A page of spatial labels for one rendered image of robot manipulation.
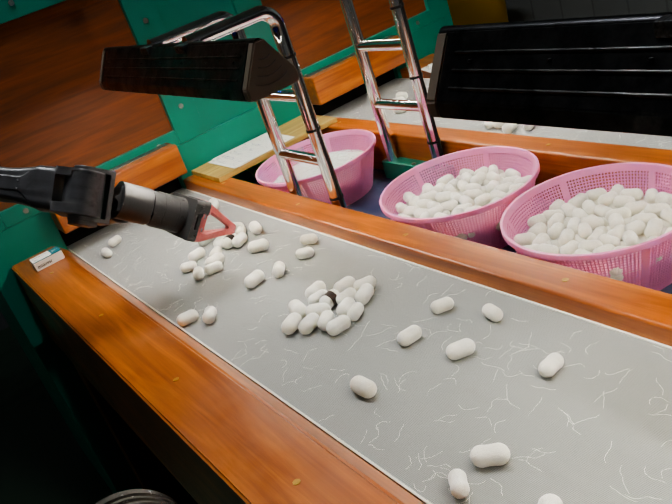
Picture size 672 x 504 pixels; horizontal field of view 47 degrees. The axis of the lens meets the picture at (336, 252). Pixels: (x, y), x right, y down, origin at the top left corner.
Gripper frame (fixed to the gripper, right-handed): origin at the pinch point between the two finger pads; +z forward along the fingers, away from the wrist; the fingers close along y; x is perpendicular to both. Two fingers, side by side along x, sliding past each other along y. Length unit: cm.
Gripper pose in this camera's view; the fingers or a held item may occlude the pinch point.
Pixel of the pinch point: (230, 228)
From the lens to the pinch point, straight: 127.9
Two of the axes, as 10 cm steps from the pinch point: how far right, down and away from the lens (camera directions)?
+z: 7.9, 2.0, 5.8
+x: -2.8, 9.6, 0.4
